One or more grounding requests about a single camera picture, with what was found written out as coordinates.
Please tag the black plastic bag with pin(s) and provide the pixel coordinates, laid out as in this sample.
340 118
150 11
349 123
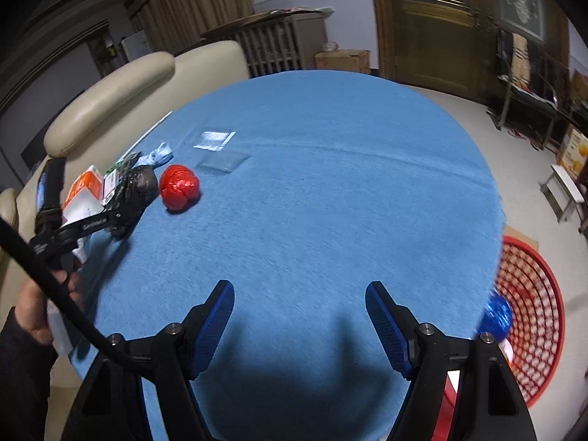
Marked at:
138 188

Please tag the light blue crumpled wrapper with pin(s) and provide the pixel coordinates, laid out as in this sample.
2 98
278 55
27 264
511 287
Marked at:
158 154

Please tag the orange and white tissue pack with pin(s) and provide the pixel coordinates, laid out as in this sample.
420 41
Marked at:
82 188

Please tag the long white straw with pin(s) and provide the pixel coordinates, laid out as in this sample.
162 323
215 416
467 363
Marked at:
156 126

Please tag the beige curtain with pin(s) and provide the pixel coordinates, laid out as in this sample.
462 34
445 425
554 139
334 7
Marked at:
193 0

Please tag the white labelled packet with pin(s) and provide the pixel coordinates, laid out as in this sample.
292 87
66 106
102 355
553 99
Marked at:
110 186

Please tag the red plastic bag ball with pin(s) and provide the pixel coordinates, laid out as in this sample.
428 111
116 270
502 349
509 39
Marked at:
180 188

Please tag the brown cardboard box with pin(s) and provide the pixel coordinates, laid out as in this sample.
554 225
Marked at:
342 60

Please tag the white stool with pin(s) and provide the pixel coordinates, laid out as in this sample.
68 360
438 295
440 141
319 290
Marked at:
567 183

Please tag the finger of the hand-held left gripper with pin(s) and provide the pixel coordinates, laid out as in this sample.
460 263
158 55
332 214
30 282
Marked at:
114 221

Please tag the slatted radiator cabinet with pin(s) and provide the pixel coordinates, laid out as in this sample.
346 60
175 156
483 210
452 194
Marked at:
275 46

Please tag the blue plastic bag ball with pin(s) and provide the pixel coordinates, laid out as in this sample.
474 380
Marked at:
496 314

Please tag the person's left hand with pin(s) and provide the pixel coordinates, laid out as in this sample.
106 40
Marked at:
32 312

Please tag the blue tablecloth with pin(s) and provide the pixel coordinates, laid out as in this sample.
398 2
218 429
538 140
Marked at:
321 170

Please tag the clear packet with white print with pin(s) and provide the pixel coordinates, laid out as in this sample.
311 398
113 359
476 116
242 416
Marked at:
213 140

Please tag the beige leather sofa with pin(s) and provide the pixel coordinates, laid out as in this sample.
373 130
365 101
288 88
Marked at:
115 87

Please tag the wooden double door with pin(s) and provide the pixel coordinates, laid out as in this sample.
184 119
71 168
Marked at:
436 55

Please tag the plaid cloth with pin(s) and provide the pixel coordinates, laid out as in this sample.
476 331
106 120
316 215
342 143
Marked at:
519 57

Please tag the metal rack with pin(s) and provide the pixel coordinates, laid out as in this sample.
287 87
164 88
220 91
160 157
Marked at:
505 101

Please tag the person's left forearm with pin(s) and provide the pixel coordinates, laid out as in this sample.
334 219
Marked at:
23 376

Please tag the dark foil packet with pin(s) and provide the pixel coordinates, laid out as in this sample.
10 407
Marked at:
128 161

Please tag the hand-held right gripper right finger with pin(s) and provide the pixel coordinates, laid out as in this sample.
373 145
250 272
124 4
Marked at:
388 326

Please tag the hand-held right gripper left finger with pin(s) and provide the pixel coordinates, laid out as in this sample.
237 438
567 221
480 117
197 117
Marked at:
216 326

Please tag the white tissue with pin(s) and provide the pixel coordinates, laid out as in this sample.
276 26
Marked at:
506 350

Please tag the clear plastic packet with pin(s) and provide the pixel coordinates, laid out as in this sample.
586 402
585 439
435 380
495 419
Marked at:
225 161

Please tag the red plastic basket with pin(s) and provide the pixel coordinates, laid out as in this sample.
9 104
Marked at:
528 285

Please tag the yellow cardboard box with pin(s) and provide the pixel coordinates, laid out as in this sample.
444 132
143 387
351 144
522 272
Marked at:
574 151

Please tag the flat cardboard sheet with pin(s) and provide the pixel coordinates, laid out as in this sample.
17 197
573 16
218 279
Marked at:
521 236

